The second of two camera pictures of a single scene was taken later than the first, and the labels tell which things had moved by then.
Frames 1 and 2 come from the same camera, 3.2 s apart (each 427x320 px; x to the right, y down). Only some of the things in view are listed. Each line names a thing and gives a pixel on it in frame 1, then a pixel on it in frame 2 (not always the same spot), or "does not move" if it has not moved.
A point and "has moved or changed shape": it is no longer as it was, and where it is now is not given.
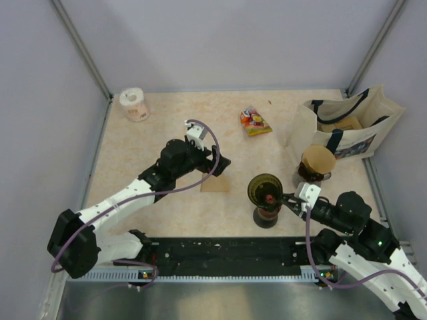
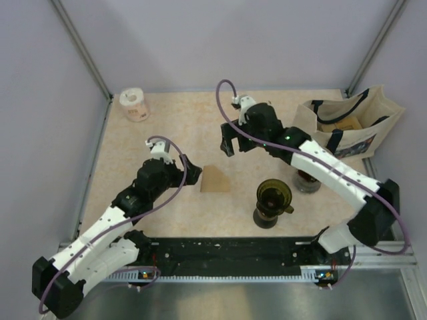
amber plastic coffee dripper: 309,175 does not move
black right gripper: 293,203 -> 229,132
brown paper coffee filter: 215,184 does not move
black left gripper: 207,164 -> 193,172
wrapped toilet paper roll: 137,109 does not move
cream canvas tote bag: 349,125 does not move
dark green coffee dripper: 265,191 has moved or changed shape
